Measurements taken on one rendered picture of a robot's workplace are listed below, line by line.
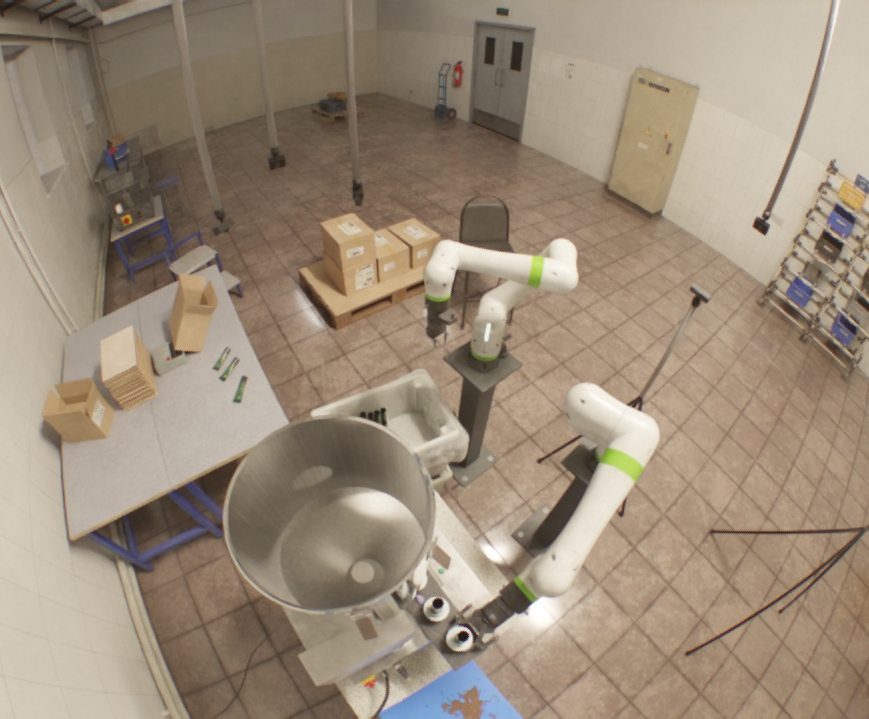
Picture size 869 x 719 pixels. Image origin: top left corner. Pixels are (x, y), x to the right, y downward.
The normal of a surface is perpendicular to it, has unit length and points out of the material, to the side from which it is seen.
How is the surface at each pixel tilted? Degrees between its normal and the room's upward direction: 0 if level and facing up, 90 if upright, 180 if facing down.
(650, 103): 90
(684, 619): 0
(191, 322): 90
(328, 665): 0
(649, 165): 89
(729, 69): 90
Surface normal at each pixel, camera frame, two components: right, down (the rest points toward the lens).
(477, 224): 0.21, 0.56
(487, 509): 0.03, -0.67
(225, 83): 0.58, 0.62
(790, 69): -0.82, 0.41
